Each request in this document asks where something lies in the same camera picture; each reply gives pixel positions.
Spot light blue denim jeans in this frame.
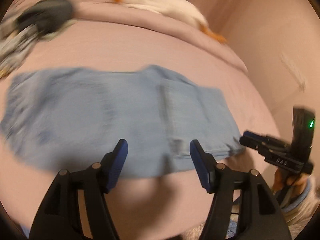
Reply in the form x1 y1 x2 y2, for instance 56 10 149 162
1 66 244 178

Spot white fluffy sleeve forearm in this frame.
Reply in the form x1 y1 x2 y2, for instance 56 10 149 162
282 176 319 239

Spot right hand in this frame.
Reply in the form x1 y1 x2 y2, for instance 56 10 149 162
272 168 309 195

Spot pink bed sheet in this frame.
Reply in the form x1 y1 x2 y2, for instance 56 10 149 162
1 21 279 239

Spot white goose plush toy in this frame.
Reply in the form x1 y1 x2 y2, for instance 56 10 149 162
108 0 226 43

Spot pink quilted duvet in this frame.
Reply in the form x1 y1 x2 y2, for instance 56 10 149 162
7 0 247 72

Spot dark blue folded sweater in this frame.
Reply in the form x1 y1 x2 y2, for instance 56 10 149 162
16 0 74 35

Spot black tracking camera box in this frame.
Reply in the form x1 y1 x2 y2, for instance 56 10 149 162
291 106 316 163

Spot white wall power strip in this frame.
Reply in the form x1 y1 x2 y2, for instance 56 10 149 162
279 53 308 92

